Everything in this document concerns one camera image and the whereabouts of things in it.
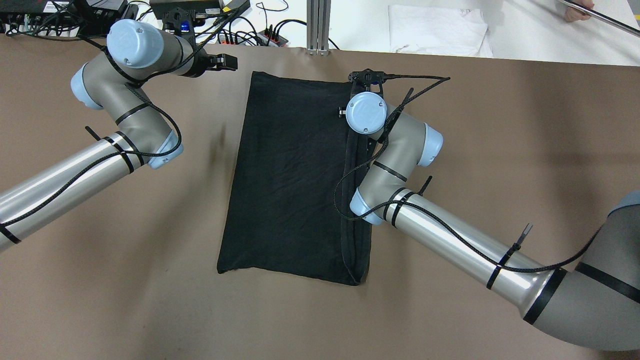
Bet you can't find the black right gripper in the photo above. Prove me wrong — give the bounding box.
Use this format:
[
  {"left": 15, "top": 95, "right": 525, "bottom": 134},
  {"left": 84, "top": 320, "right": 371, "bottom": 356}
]
[{"left": 338, "top": 107, "right": 378, "bottom": 158}]

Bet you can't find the black printed t-shirt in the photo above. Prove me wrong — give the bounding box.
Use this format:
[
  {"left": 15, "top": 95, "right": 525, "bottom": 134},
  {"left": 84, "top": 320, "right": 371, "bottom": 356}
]
[{"left": 217, "top": 71, "right": 371, "bottom": 286}]

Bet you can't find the white paper sheet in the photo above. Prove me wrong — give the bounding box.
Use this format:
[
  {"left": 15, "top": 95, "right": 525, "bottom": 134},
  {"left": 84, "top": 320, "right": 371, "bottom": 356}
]
[{"left": 388, "top": 4, "right": 494, "bottom": 59}]

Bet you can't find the black flat box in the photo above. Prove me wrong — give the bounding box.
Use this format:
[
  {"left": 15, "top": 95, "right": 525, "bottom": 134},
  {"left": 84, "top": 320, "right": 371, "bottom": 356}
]
[{"left": 149, "top": 0, "right": 224, "bottom": 21}]

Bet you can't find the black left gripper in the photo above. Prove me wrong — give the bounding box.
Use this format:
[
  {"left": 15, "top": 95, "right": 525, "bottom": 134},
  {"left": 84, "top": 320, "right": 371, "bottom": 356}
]
[{"left": 185, "top": 49, "right": 239, "bottom": 78}]

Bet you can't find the grey orange usb hub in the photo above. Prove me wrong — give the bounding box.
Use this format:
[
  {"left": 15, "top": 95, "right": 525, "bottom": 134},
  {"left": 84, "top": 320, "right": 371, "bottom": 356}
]
[
  {"left": 216, "top": 32, "right": 244, "bottom": 45},
  {"left": 256, "top": 28, "right": 290, "bottom": 48}
]

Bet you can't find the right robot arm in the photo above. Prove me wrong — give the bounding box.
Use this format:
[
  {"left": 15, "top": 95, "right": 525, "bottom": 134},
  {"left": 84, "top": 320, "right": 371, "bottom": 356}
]
[{"left": 342, "top": 91, "right": 640, "bottom": 351}]

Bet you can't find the aluminium frame post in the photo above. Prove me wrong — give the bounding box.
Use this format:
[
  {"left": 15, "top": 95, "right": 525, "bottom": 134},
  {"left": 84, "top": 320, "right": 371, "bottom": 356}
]
[{"left": 306, "top": 0, "right": 331, "bottom": 57}]

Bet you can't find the black power adapter brick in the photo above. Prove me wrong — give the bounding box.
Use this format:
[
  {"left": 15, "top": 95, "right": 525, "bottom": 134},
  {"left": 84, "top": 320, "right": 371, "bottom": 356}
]
[{"left": 220, "top": 0, "right": 250, "bottom": 16}]

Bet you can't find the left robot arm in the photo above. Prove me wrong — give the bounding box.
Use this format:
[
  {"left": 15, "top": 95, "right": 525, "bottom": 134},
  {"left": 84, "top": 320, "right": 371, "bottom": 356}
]
[{"left": 0, "top": 19, "right": 238, "bottom": 251}]

